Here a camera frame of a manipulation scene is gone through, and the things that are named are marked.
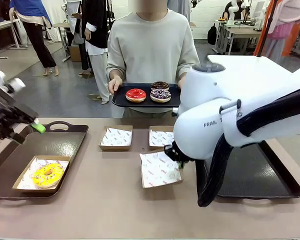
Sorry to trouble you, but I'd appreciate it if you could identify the brown cardboard donut box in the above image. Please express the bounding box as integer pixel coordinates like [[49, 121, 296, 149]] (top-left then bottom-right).
[[12, 155, 72, 194], [98, 125, 134, 151], [139, 150, 183, 189], [149, 125, 178, 152]]

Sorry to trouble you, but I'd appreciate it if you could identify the brown plastic tray with handles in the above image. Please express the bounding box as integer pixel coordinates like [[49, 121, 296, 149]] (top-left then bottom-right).
[[0, 120, 90, 200]]

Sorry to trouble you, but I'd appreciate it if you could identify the mannequin with white shirt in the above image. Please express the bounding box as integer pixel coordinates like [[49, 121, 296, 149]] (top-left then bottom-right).
[[64, 0, 91, 75]]

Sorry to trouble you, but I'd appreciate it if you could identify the grey workbench desk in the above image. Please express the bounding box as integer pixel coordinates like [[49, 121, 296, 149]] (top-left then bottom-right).
[[214, 18, 264, 56]]

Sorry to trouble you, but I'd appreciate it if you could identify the person in beige sweater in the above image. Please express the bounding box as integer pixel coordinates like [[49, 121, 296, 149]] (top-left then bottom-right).
[[106, 0, 201, 119]]

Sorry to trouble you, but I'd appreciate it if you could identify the black backpack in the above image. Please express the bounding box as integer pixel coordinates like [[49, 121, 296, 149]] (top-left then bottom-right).
[[206, 23, 219, 46]]

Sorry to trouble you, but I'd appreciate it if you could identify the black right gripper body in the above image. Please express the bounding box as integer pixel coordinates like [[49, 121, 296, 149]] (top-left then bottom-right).
[[163, 142, 191, 164]]

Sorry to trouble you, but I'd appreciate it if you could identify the white table with metal legs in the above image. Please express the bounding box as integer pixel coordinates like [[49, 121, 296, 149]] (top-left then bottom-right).
[[0, 19, 23, 60]]

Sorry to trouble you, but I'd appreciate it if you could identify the brown cardboard carton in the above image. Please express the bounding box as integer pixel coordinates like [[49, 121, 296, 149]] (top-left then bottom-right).
[[69, 44, 83, 63]]

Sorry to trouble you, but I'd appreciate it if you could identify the seated person in black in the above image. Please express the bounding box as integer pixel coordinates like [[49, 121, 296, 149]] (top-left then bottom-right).
[[221, 0, 244, 21]]

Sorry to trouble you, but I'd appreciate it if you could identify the large white table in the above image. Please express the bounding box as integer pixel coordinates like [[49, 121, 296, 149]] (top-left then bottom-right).
[[206, 54, 300, 76]]

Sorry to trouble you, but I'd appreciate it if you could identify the red glazed donut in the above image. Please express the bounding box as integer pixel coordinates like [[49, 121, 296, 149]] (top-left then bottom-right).
[[125, 87, 148, 104]]

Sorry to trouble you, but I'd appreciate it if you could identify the person's left hand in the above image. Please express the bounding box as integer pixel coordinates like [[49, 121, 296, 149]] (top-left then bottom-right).
[[177, 74, 187, 89]]

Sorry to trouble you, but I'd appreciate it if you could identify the mannequin with blue top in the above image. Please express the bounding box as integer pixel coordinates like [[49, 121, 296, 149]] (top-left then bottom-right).
[[9, 0, 60, 77]]

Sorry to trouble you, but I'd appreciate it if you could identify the black plastic tray with handles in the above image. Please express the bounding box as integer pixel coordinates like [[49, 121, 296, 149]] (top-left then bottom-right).
[[195, 139, 300, 200]]

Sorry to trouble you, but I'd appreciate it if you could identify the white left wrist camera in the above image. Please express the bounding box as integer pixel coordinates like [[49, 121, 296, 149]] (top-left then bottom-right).
[[5, 77, 27, 94]]

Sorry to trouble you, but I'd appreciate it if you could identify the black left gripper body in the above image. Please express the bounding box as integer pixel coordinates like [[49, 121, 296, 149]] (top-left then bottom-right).
[[0, 86, 40, 140]]

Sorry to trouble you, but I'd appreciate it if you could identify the purple white sprinkled donut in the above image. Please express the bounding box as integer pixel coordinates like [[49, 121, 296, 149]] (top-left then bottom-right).
[[149, 88, 172, 104]]

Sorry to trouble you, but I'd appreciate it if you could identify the chocolate glazed donut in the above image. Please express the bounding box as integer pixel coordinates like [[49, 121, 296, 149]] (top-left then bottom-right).
[[150, 80, 171, 92]]

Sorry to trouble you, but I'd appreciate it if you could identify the person's right hand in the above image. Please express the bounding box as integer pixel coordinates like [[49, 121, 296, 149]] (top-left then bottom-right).
[[107, 77, 124, 94]]

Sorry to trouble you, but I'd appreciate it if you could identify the yellow sprinkled donut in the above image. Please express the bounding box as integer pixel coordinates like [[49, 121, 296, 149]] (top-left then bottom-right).
[[31, 162, 65, 189]]

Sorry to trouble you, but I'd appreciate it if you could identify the mannequin with black top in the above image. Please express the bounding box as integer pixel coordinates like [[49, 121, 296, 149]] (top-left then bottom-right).
[[81, 0, 112, 105]]

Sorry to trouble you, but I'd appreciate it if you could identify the black serving tray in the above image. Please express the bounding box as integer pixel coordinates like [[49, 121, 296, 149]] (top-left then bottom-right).
[[111, 82, 182, 109]]

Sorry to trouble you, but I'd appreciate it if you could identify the white red-printed paper liner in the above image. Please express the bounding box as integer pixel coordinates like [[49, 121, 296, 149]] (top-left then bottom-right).
[[149, 129, 175, 147], [139, 151, 182, 189], [15, 157, 70, 190], [101, 127, 133, 147]]

